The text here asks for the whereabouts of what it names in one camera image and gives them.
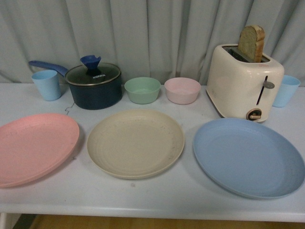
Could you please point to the blue plate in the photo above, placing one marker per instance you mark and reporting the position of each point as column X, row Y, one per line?
column 248, row 158

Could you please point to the light blue cup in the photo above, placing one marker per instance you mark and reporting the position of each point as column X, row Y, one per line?
column 47, row 83
column 286, row 91

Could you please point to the glass pot lid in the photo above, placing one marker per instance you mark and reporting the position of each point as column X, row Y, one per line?
column 92, row 72

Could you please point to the dark blue saucepan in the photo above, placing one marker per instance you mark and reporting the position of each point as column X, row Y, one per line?
column 89, row 97

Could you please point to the green bowl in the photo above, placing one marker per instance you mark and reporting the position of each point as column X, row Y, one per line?
column 142, row 90

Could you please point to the cream toaster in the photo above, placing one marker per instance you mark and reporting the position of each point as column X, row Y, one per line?
column 240, row 88

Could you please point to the left light blue cup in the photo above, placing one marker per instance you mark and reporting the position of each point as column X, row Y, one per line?
column 47, row 83

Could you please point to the bread slice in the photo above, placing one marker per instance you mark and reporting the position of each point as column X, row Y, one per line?
column 251, row 42

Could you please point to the right light blue cup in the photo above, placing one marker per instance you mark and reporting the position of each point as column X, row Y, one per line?
column 286, row 91

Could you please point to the pink plate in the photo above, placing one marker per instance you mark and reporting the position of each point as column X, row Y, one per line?
column 33, row 146

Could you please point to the grey curtain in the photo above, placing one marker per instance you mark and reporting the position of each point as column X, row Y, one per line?
column 154, row 38

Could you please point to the beige plate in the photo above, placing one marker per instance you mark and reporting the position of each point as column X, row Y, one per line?
column 136, row 144

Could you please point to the pink bowl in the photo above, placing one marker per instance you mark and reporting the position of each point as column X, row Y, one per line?
column 181, row 90

